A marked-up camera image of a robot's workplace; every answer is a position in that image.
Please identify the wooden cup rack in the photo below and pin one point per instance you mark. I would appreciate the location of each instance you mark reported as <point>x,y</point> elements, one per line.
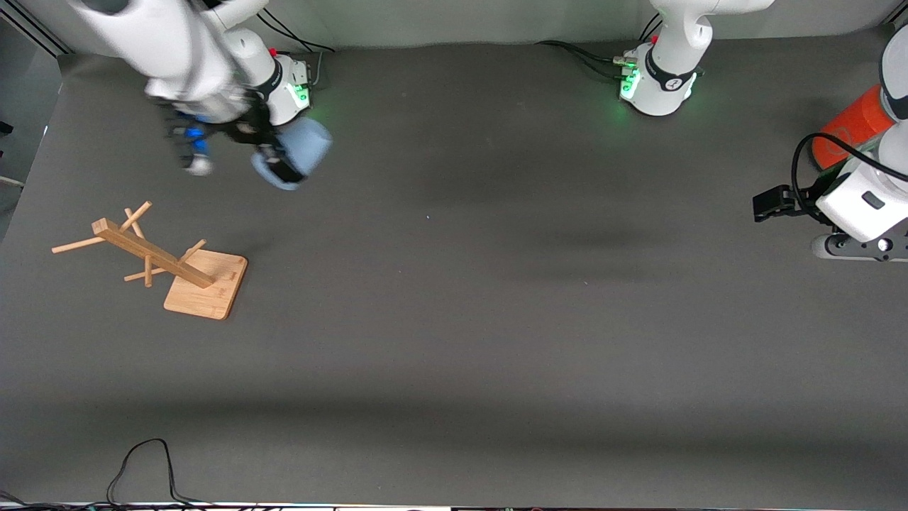
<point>206,294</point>

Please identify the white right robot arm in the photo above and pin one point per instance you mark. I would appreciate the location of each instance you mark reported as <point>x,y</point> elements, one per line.
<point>177,50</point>

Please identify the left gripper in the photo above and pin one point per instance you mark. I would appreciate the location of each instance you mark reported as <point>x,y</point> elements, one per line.
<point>807,197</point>

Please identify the dark grey table cloth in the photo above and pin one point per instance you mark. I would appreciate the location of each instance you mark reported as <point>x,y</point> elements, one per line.
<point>454,355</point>

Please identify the orange cylindrical container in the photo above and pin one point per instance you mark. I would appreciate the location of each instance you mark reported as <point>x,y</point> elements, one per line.
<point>851,128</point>

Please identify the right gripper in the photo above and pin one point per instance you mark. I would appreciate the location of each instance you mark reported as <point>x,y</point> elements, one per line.
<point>250,130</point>

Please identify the light blue plastic cup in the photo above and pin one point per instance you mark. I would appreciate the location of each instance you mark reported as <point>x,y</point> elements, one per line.
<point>312,145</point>

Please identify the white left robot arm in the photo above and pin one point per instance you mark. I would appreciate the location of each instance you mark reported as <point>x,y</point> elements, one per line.
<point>667,71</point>

